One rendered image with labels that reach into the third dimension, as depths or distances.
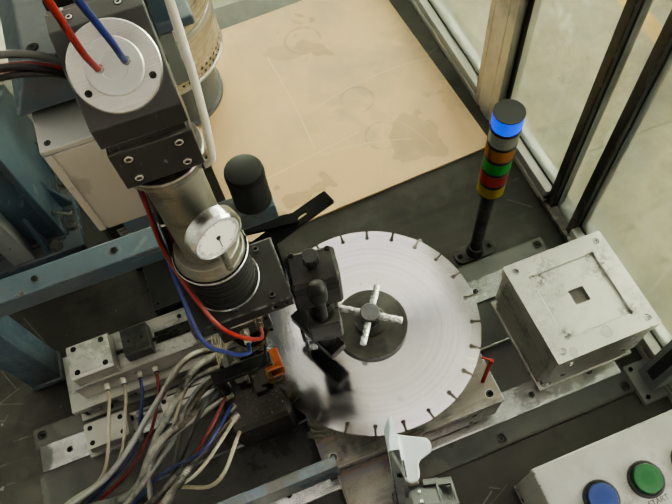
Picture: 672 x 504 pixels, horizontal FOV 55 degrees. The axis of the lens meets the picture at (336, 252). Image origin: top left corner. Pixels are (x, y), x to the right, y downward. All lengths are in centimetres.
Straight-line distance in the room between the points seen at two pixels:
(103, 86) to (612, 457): 84
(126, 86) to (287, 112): 106
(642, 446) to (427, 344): 33
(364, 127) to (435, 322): 58
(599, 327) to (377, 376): 36
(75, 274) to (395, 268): 48
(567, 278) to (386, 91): 63
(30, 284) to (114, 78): 64
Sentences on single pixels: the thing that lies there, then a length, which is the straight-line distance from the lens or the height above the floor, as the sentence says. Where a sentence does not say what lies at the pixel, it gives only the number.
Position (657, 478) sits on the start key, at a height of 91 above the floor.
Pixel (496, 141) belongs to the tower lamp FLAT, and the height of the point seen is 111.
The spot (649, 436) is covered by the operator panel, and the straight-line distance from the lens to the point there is 106.
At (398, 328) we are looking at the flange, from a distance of 98.
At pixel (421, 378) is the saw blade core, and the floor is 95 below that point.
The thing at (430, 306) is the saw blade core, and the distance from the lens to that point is 100.
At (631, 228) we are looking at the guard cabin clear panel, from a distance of 116.
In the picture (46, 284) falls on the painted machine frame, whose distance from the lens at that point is 104.
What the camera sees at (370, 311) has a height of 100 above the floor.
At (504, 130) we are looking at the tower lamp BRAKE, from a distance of 94.
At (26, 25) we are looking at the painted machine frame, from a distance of 59.
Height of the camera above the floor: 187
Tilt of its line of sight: 61 degrees down
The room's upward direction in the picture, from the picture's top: 8 degrees counter-clockwise
